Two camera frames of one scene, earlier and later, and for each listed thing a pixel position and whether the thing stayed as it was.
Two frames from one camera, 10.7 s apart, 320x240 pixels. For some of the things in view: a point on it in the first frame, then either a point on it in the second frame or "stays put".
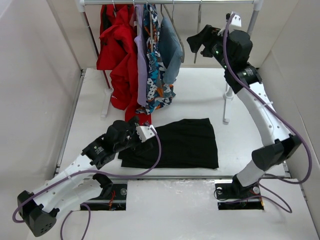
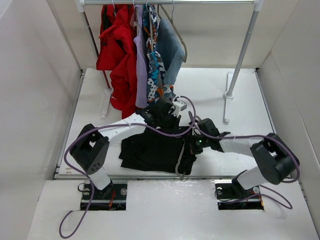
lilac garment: x=140 y=41 stays put
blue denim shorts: x=171 y=52 stays put
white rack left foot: x=108 y=91 stays put
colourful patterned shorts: x=159 y=92 stays put
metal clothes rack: x=107 y=94 stays put
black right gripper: x=208 y=36 → x=192 y=148
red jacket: x=117 y=52 stays put
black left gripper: x=132 y=128 → x=176 y=121
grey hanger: x=198 y=27 → x=176 y=170
